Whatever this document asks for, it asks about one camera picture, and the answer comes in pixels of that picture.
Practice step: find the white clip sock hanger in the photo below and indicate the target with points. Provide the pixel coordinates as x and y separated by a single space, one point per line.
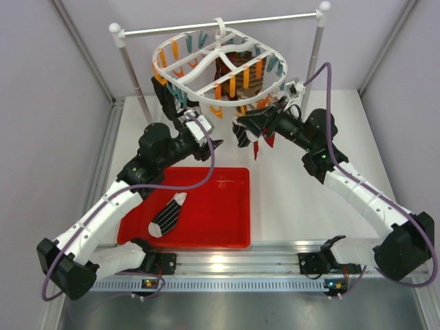
186 64

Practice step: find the white drying rack stand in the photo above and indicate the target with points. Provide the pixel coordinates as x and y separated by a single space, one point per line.
120 36

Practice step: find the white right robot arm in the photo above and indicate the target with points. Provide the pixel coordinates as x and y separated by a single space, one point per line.
404 240

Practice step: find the hanging black striped sock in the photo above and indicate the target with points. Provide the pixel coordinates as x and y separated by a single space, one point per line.
171 107

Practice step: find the black white striped sock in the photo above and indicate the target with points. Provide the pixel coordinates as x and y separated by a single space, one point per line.
167 218
243 137

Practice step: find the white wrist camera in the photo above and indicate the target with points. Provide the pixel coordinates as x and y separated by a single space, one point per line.
199 126
294 90

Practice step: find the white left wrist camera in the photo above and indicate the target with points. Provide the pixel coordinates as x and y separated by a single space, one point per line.
199 126

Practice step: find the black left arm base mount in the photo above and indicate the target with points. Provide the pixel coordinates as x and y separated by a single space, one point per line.
155 263

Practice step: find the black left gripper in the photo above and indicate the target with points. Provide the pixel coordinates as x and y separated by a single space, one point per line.
201 153

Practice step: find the hanging brown striped sock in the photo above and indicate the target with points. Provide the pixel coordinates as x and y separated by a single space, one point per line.
255 84

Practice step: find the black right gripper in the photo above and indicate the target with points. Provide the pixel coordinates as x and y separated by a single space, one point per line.
257 119

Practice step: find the red plastic tray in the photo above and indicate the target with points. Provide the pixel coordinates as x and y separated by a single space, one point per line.
215 215

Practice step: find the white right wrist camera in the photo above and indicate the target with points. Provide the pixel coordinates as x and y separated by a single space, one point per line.
294 90

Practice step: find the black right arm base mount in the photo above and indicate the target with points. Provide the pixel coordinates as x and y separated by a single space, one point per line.
313 264

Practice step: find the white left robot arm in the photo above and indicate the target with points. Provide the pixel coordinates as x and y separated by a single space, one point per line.
72 261

